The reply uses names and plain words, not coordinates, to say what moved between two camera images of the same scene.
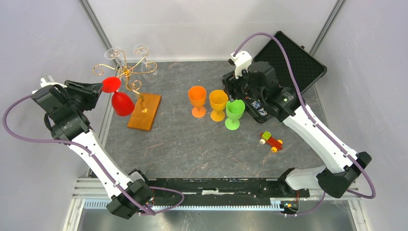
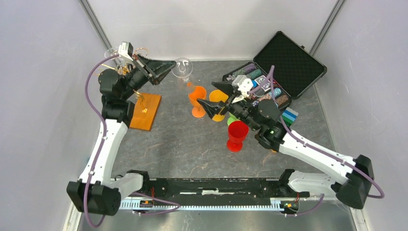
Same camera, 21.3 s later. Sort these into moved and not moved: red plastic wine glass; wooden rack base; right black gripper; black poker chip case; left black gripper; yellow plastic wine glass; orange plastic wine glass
Moved: left black gripper; red plastic wine glass; right black gripper
Not moved: orange plastic wine glass; yellow plastic wine glass; wooden rack base; black poker chip case
